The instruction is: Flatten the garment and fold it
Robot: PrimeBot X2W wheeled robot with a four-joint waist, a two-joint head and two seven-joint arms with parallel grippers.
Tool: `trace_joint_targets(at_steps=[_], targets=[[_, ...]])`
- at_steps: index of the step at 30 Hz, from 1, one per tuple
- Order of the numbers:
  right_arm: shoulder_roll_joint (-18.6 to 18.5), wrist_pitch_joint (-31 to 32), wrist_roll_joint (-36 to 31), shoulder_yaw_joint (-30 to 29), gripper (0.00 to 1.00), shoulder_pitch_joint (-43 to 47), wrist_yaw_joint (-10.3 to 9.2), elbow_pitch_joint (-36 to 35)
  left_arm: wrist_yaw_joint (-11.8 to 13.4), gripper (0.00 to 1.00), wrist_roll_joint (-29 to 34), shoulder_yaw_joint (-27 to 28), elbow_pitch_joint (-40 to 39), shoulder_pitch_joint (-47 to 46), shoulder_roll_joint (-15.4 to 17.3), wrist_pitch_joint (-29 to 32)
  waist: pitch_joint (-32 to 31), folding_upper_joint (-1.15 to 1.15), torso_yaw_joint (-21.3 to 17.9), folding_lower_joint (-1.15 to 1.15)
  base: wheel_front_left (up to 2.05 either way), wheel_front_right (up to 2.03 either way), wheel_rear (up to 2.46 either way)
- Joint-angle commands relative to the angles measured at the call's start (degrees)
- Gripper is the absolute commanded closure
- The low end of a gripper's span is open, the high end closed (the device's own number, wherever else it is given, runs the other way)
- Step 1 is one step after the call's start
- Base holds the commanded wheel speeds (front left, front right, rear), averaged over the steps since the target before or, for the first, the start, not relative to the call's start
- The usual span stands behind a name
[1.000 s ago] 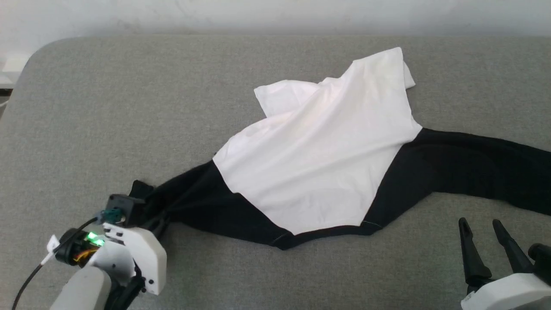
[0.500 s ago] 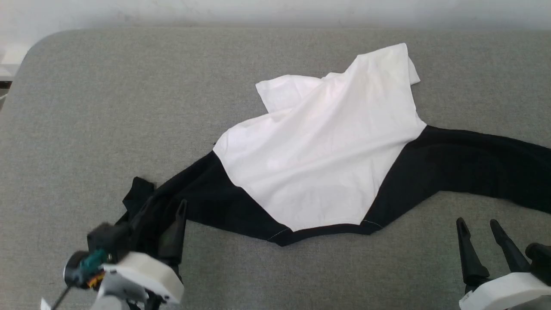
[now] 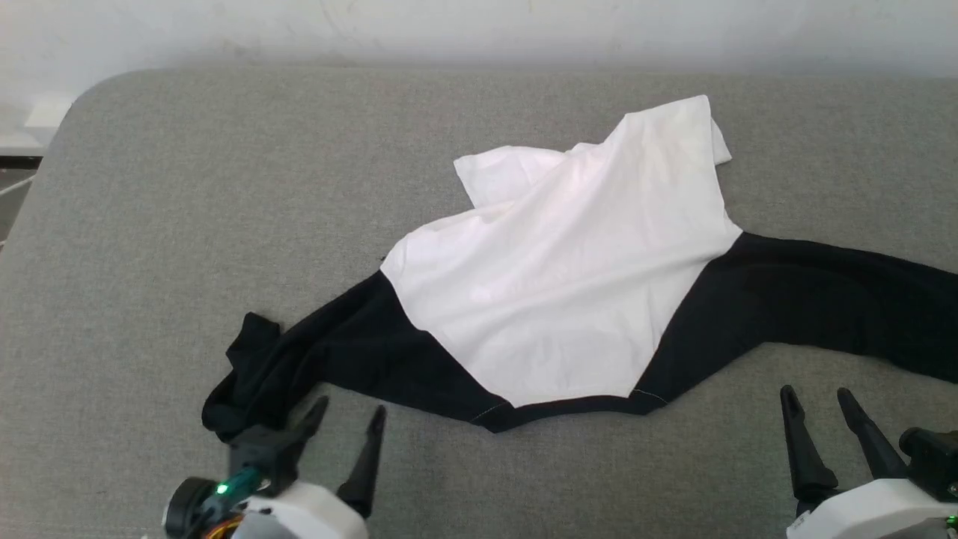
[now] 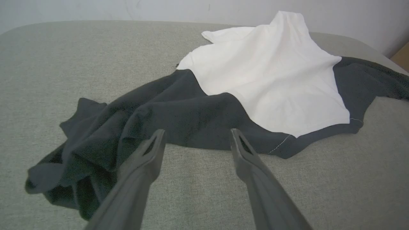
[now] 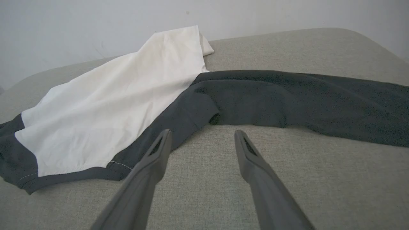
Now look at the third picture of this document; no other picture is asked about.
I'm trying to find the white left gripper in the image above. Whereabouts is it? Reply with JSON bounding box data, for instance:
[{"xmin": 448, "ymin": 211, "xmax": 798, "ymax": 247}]
[{"xmin": 163, "ymin": 395, "xmax": 388, "ymax": 539}]

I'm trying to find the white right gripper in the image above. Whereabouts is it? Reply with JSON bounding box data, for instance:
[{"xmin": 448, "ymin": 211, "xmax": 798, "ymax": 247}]
[{"xmin": 780, "ymin": 385, "xmax": 958, "ymax": 539}]

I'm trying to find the white and black shirt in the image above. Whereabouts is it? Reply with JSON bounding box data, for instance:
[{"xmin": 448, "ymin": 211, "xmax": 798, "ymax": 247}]
[{"xmin": 202, "ymin": 95, "xmax": 958, "ymax": 443}]

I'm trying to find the grey fabric sofa seat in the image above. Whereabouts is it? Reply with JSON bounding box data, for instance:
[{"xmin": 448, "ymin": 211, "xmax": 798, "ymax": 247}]
[{"xmin": 0, "ymin": 66, "xmax": 958, "ymax": 539}]

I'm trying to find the left black cable teal plug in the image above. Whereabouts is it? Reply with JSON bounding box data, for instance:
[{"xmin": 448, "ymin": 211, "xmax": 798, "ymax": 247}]
[{"xmin": 196, "ymin": 467, "xmax": 264, "ymax": 536}]

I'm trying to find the white wall ledge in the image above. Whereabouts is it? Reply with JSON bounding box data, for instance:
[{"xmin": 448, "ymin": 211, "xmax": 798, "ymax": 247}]
[{"xmin": 0, "ymin": 91, "xmax": 77, "ymax": 170}]

